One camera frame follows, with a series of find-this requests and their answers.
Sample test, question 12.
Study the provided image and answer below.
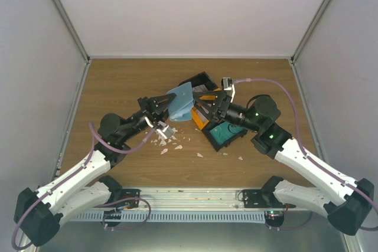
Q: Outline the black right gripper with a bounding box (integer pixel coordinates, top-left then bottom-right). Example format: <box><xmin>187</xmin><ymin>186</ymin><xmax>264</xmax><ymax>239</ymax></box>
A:
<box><xmin>193</xmin><ymin>91</ymin><xmax>260</xmax><ymax>133</ymax></box>

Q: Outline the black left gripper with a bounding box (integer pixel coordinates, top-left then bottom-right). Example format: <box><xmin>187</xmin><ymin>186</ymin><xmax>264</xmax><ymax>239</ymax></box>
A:
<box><xmin>120</xmin><ymin>94</ymin><xmax>178</xmax><ymax>142</ymax></box>

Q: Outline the blue leather card holder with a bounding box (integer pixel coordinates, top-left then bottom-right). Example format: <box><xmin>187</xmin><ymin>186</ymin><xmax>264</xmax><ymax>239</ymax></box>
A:
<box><xmin>167</xmin><ymin>82</ymin><xmax>194</xmax><ymax>122</ymax></box>

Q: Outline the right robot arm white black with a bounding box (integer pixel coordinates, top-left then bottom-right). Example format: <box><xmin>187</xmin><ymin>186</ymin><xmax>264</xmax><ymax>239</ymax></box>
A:
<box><xmin>193</xmin><ymin>91</ymin><xmax>374</xmax><ymax>236</ymax></box>

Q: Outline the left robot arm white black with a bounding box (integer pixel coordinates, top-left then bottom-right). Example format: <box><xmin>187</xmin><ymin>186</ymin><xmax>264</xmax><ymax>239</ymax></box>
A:
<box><xmin>11</xmin><ymin>93</ymin><xmax>176</xmax><ymax>251</ymax></box>

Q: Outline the red dot card stack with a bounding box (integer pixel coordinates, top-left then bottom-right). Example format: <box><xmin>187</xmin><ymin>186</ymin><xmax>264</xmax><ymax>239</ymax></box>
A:
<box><xmin>193</xmin><ymin>84</ymin><xmax>208</xmax><ymax>93</ymax></box>

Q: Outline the black bin with red cards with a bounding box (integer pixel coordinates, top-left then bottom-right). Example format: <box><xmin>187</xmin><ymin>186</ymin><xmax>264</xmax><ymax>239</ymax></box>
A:
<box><xmin>179</xmin><ymin>71</ymin><xmax>218</xmax><ymax>91</ymax></box>

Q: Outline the black bin with green cards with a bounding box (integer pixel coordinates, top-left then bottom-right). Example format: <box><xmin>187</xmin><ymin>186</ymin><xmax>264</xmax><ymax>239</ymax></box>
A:
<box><xmin>201</xmin><ymin>122</ymin><xmax>247</xmax><ymax>152</ymax></box>

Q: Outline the orange plastic bin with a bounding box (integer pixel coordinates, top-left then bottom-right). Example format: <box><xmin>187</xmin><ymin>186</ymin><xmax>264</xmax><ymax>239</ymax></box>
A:
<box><xmin>190</xmin><ymin>88</ymin><xmax>222</xmax><ymax>132</ymax></box>

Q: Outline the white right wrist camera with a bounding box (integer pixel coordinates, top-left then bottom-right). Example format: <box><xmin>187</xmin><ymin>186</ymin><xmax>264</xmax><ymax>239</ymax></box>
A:
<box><xmin>221</xmin><ymin>77</ymin><xmax>236</xmax><ymax>102</ymax></box>

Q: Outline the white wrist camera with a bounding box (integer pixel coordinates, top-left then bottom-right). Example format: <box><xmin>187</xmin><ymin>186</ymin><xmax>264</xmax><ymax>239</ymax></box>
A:
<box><xmin>144</xmin><ymin>116</ymin><xmax>174</xmax><ymax>139</ymax></box>
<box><xmin>221</xmin><ymin>77</ymin><xmax>236</xmax><ymax>102</ymax></box>

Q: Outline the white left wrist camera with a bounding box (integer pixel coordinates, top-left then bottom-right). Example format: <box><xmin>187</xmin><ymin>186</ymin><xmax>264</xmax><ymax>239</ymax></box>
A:
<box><xmin>144</xmin><ymin>116</ymin><xmax>174</xmax><ymax>139</ymax></box>

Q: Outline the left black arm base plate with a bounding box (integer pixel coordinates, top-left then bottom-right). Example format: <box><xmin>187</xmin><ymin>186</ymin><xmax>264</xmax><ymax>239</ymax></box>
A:
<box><xmin>96</xmin><ymin>189</ymin><xmax>141</xmax><ymax>210</ymax></box>

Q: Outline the aluminium front rail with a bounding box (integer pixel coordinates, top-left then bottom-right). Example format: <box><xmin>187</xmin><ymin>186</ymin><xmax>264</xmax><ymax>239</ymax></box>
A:
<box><xmin>32</xmin><ymin>185</ymin><xmax>352</xmax><ymax>210</ymax></box>

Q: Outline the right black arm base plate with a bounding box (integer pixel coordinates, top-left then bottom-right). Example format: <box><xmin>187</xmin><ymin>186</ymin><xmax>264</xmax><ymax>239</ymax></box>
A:
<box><xmin>237</xmin><ymin>189</ymin><xmax>286</xmax><ymax>209</ymax></box>

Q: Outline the grey slotted cable duct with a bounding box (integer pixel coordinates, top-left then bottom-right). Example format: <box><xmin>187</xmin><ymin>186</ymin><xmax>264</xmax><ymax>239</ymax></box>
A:
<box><xmin>70</xmin><ymin>210</ymin><xmax>266</xmax><ymax>224</ymax></box>

